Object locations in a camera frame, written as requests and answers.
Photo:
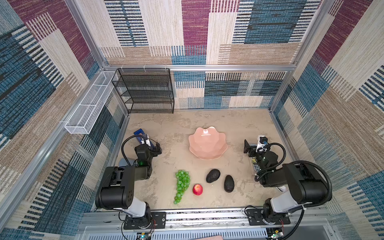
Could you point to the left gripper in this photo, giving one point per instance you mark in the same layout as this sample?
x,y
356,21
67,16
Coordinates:
x,y
154,147

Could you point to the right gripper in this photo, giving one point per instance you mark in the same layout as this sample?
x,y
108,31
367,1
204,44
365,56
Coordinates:
x,y
248,146

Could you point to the dark fake avocado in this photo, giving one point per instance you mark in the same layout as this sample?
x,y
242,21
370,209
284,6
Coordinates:
x,y
213,176
229,184

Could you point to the fake green grape bunch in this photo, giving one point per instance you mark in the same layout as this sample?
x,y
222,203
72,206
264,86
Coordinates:
x,y
183,183

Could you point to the fake red apple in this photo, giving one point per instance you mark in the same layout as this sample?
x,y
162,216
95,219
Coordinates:
x,y
197,189

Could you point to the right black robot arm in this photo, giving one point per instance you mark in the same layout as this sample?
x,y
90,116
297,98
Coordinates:
x,y
302,184

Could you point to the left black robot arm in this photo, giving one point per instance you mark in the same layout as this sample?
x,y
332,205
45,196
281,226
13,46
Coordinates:
x,y
116,190

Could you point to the pink scalloped fruit bowl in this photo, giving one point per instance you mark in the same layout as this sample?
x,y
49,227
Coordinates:
x,y
208,144

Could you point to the small printed card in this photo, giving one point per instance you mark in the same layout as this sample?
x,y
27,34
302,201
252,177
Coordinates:
x,y
255,165

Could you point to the grey-blue oval stone object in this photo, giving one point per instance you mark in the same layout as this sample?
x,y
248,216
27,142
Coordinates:
x,y
122,163

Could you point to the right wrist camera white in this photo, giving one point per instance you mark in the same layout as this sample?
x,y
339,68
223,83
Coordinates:
x,y
262,144

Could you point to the black wire shelf rack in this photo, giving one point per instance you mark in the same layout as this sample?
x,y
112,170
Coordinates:
x,y
145,91

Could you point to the white wire mesh basket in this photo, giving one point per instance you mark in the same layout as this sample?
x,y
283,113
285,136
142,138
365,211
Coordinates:
x,y
87,112

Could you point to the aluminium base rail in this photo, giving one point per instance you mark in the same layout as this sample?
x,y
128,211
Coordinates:
x,y
184,224

